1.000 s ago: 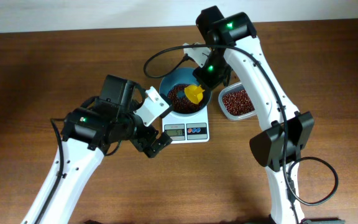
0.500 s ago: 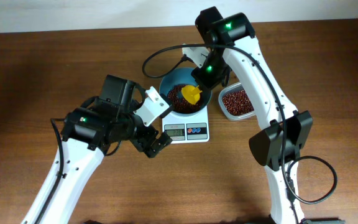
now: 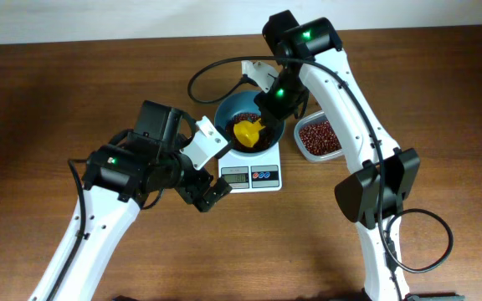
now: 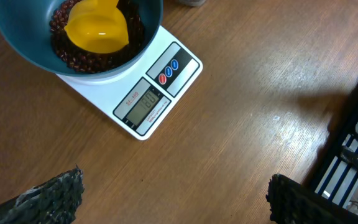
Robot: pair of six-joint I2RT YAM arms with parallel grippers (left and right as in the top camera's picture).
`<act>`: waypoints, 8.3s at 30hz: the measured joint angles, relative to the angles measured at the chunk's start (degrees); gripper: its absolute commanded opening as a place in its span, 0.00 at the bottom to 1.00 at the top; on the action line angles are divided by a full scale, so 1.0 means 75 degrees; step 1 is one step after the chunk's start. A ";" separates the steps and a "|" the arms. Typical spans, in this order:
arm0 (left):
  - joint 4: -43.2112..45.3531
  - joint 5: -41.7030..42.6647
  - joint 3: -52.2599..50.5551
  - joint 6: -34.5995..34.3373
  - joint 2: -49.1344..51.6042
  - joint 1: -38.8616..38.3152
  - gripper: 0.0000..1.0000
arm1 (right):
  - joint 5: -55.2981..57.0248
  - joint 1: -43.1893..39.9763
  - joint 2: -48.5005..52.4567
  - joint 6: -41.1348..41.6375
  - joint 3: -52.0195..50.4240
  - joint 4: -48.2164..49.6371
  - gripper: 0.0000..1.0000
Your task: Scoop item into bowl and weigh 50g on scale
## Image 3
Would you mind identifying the clear plastic bean container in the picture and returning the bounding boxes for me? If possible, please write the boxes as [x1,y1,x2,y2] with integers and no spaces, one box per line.
[294,110,344,163]

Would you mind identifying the blue plastic bowl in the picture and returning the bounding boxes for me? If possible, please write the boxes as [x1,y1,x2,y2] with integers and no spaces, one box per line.
[214,90,285,156]

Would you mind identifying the red adzuki beans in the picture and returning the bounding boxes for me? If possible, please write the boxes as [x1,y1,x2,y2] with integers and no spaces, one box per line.
[226,113,341,156]

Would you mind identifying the yellow plastic measuring scoop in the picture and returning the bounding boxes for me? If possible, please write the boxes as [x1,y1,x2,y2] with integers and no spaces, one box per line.
[233,118,265,148]

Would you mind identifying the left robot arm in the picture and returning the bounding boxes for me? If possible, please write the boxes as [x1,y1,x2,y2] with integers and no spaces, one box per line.
[30,100,233,300]

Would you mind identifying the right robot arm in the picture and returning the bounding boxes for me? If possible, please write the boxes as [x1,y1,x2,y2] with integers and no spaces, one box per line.
[255,10,460,300]

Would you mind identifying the white digital kitchen scale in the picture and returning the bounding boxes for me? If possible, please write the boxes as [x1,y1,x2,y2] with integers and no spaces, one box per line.
[218,143,283,193]

